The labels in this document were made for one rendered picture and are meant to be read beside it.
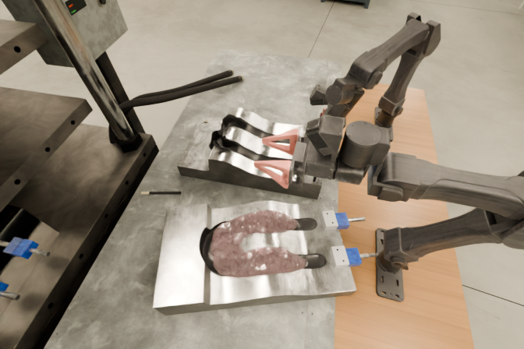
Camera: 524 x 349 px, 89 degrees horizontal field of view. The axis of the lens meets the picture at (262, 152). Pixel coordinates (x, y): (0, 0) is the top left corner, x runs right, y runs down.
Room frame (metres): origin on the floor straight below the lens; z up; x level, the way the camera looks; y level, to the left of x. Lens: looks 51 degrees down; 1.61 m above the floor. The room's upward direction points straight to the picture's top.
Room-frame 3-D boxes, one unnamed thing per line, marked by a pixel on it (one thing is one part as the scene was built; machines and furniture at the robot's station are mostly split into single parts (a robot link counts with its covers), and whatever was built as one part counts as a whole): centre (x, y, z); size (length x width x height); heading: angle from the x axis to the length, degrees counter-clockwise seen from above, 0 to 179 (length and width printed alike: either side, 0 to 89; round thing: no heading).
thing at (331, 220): (0.35, -0.25, 0.85); 0.13 x 0.05 x 0.05; 96
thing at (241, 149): (0.62, 0.01, 0.92); 0.35 x 0.16 x 0.09; 78
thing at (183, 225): (0.27, 0.02, 0.85); 0.50 x 0.26 x 0.11; 96
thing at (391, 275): (0.25, -0.37, 0.84); 0.20 x 0.07 x 0.08; 165
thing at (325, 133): (0.32, -0.10, 1.25); 0.07 x 0.06 x 0.11; 165
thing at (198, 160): (0.63, 0.03, 0.87); 0.50 x 0.26 x 0.14; 78
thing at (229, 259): (0.27, 0.01, 0.90); 0.26 x 0.18 x 0.08; 96
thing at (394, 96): (0.82, -0.51, 1.05); 0.07 x 0.06 x 0.33; 35
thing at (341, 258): (0.25, -0.26, 0.85); 0.13 x 0.05 x 0.05; 96
